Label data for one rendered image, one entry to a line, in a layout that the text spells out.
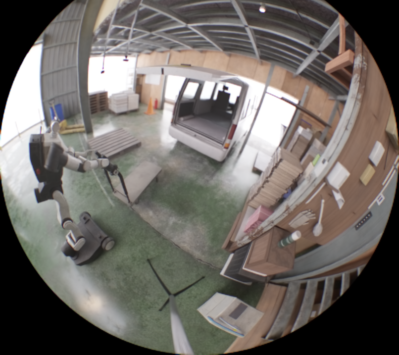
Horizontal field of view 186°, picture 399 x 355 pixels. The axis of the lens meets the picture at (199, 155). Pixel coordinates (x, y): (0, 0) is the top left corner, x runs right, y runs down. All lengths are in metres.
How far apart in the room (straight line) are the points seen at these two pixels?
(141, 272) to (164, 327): 0.79
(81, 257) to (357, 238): 2.71
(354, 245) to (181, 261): 1.84
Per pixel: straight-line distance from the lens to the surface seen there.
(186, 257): 1.68
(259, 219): 1.67
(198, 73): 1.16
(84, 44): 4.17
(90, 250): 1.75
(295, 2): 1.73
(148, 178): 1.99
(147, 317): 1.81
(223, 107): 4.20
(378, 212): 1.50
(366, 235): 1.49
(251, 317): 1.42
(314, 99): 4.30
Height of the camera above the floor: 1.66
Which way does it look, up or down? 34 degrees down
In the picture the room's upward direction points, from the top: 15 degrees clockwise
